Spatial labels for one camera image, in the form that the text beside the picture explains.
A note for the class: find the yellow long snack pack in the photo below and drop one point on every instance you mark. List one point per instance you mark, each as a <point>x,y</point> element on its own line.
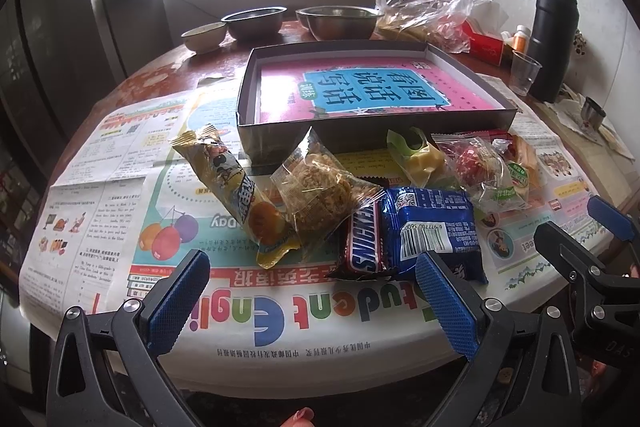
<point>218,169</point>

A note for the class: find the Snickers bar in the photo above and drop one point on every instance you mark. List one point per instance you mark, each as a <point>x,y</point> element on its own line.
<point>362,256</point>

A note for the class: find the dark refrigerator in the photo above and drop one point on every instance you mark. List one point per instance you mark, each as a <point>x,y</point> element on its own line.
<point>58,59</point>

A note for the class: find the red tissue box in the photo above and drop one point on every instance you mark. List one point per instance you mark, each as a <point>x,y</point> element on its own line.
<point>483,28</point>

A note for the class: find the orange snack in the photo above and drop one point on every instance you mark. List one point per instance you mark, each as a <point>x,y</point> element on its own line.
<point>521,160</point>

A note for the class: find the large steel bowl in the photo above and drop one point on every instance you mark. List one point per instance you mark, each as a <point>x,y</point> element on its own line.
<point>339,22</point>

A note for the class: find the small ceramic bowl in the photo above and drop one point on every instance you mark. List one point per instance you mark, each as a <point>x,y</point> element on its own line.
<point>206,38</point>

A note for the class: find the clear plastic bag with bread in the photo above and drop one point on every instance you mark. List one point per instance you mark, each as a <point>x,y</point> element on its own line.
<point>437,22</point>

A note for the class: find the small steel cup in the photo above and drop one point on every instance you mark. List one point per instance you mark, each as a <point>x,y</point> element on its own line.
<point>592,114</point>

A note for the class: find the black thermos bottle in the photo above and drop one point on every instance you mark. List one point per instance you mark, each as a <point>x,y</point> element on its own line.
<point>550,44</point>

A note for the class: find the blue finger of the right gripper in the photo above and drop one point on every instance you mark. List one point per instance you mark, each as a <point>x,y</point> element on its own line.
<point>580,268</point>
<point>607,215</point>

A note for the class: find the white crumpled tissue paper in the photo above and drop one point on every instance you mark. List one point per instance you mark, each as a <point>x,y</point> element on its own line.
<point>567,108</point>

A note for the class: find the clear floss cake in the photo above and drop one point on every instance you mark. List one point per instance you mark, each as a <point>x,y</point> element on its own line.
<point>318,192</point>

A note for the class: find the dark steel bowl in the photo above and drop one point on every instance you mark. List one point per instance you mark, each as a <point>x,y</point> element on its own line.
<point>255,24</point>

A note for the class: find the clear red mooncake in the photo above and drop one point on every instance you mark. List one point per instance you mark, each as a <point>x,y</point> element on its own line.
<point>488,173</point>

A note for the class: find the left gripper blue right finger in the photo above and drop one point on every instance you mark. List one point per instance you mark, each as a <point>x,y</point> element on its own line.
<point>456,320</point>

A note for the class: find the orange medicine bottle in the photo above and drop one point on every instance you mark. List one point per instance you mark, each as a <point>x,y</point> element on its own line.
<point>520,39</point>

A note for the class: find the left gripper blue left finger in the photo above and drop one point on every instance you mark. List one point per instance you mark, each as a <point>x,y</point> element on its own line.
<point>171,301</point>

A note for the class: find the green yellow candy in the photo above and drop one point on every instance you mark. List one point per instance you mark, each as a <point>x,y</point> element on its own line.
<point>424,166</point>

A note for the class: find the blue cookie packet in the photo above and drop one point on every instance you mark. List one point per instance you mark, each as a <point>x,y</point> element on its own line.
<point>417,221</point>

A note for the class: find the person's hand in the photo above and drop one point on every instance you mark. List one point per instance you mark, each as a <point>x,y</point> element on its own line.
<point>302,418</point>

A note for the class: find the clear plastic cup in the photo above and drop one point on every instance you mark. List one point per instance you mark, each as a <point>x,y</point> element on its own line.
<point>524,71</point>

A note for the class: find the dark cardboard box tray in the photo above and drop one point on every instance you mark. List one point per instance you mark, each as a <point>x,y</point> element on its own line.
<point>270,144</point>

